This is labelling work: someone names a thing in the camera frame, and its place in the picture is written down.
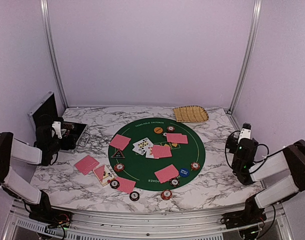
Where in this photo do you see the red playing card deck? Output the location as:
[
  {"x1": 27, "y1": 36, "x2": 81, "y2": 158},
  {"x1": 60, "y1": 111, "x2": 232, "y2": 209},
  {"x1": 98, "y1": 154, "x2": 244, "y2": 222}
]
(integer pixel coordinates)
[{"x1": 75, "y1": 155, "x2": 100, "y2": 176}]

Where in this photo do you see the blue small blind button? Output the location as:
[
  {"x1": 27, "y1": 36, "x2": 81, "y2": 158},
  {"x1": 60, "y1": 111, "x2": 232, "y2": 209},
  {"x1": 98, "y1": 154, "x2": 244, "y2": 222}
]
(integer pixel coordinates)
[{"x1": 179, "y1": 168, "x2": 190, "y2": 178}]

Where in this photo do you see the triangular all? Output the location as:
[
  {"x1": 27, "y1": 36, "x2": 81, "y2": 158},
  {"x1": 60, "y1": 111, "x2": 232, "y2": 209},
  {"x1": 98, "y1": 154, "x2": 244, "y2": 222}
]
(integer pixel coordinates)
[{"x1": 111, "y1": 149, "x2": 125, "y2": 159}]

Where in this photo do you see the single red playing card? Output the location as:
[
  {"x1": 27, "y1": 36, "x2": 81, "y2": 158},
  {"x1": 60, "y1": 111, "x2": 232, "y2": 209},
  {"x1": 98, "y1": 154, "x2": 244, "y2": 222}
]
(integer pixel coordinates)
[{"x1": 109, "y1": 134, "x2": 131, "y2": 151}]

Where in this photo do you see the orange chip stack top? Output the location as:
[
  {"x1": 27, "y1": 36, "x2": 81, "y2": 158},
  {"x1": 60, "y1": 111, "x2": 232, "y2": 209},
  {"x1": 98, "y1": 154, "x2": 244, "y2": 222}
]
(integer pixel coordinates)
[{"x1": 167, "y1": 125, "x2": 175, "y2": 133}]

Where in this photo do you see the orange big blind button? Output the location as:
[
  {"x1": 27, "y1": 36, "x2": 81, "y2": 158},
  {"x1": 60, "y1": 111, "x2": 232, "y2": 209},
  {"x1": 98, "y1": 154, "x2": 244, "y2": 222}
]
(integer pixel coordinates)
[{"x1": 153, "y1": 126, "x2": 164, "y2": 134}]

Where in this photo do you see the orange poker chip stack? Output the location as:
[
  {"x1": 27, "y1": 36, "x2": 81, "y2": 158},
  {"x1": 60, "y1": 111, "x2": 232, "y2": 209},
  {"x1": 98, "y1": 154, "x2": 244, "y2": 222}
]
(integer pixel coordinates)
[{"x1": 160, "y1": 189, "x2": 172, "y2": 200}]

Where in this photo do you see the nine of spades card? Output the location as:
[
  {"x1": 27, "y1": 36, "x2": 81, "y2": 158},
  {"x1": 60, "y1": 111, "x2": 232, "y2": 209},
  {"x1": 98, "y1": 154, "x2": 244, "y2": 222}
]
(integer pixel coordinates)
[{"x1": 132, "y1": 137, "x2": 153, "y2": 153}]

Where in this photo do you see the brown poker chip stack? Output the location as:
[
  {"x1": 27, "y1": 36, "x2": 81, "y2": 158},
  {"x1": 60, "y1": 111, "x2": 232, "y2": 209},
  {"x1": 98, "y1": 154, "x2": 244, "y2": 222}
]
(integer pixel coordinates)
[{"x1": 129, "y1": 191, "x2": 140, "y2": 202}]

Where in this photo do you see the face down community card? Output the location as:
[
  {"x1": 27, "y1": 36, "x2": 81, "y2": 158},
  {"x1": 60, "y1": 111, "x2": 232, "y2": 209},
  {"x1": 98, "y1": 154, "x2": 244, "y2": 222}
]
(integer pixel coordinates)
[{"x1": 152, "y1": 145, "x2": 172, "y2": 159}]

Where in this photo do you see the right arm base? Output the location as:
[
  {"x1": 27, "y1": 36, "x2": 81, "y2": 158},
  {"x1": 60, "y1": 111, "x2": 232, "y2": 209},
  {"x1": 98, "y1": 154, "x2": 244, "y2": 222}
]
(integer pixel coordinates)
[{"x1": 220, "y1": 210, "x2": 267, "y2": 229}]

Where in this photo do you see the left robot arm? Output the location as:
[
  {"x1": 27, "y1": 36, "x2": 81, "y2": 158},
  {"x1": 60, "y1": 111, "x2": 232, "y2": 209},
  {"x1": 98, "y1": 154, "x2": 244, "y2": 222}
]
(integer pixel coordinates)
[{"x1": 0, "y1": 125, "x2": 61, "y2": 223}]

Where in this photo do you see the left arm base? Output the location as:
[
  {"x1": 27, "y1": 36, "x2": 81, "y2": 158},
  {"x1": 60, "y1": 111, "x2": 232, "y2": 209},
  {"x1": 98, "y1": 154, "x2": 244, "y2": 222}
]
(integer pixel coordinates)
[{"x1": 29, "y1": 209, "x2": 73, "y2": 228}]

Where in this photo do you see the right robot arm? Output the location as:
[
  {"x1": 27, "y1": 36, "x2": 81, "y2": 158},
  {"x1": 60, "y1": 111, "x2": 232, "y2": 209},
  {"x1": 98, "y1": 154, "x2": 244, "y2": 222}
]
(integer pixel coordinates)
[{"x1": 231, "y1": 138, "x2": 305, "y2": 224}]

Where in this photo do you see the gold card deck box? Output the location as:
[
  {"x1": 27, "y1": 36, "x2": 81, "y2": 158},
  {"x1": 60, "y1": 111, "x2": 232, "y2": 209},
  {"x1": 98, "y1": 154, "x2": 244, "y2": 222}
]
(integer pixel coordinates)
[{"x1": 92, "y1": 164, "x2": 116, "y2": 187}]

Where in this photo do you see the woven bamboo tray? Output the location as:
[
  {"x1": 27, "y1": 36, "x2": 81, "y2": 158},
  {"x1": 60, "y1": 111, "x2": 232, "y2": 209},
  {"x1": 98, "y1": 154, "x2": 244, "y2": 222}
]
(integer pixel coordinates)
[{"x1": 173, "y1": 105, "x2": 209, "y2": 123}]

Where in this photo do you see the round green poker mat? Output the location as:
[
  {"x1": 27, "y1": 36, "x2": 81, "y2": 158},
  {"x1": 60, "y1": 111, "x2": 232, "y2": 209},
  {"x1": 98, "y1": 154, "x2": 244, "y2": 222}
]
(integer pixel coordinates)
[{"x1": 108, "y1": 117, "x2": 206, "y2": 192}]

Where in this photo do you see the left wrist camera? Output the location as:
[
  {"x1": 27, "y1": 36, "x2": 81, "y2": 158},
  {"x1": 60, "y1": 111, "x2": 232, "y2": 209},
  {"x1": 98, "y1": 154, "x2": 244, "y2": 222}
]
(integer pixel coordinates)
[{"x1": 52, "y1": 121, "x2": 62, "y2": 139}]

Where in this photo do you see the front aluminium rail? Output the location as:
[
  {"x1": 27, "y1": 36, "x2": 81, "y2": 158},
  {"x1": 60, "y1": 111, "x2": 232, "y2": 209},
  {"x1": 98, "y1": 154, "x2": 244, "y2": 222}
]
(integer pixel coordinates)
[{"x1": 0, "y1": 200, "x2": 294, "y2": 240}]

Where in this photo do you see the left aluminium frame post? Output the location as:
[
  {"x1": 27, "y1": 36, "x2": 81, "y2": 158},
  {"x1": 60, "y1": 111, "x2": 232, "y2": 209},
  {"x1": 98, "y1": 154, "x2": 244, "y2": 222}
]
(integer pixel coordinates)
[{"x1": 40, "y1": 0, "x2": 69, "y2": 109}]

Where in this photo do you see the aluminium frame post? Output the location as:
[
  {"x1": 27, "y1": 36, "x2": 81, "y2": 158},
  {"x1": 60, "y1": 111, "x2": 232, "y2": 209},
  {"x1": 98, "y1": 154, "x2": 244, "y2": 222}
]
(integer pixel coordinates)
[
  {"x1": 228, "y1": 0, "x2": 263, "y2": 115},
  {"x1": 40, "y1": 0, "x2": 69, "y2": 109}
]

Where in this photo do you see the right aluminium frame post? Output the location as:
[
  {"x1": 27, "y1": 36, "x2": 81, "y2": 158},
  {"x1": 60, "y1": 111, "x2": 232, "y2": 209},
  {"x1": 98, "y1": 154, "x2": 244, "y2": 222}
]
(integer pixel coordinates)
[{"x1": 228, "y1": 0, "x2": 263, "y2": 115}]

